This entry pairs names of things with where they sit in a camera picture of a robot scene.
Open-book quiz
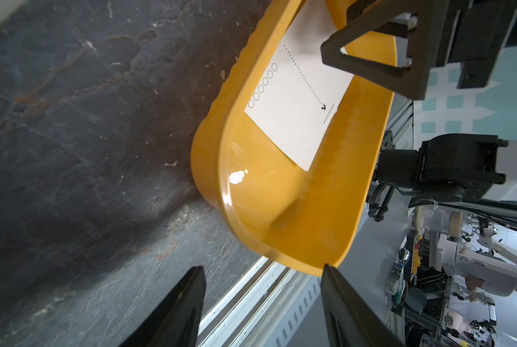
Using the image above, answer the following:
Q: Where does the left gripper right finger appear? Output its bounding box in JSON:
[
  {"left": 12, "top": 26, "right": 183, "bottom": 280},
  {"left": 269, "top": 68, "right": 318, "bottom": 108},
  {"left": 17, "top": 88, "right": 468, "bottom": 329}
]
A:
[{"left": 321, "top": 264, "right": 403, "bottom": 347}]

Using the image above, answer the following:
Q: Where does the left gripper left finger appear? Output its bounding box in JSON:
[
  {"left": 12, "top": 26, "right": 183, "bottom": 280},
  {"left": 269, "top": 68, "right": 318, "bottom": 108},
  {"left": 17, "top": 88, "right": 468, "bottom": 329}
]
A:
[{"left": 121, "top": 266, "right": 206, "bottom": 346}]

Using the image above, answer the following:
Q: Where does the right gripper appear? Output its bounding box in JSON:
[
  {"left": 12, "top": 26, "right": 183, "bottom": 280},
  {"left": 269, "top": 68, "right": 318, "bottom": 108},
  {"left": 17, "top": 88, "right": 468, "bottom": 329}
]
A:
[{"left": 321, "top": 1, "right": 517, "bottom": 101}]

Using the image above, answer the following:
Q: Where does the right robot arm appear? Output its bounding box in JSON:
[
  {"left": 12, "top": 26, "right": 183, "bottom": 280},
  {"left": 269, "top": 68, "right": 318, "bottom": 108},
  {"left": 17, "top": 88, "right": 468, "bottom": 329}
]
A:
[{"left": 321, "top": 1, "right": 517, "bottom": 221}]

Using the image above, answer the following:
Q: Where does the yellow plastic tray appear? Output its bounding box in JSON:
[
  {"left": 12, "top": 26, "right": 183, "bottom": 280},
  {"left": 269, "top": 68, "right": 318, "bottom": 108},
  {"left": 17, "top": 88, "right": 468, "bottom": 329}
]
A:
[{"left": 191, "top": 1, "right": 394, "bottom": 276}]

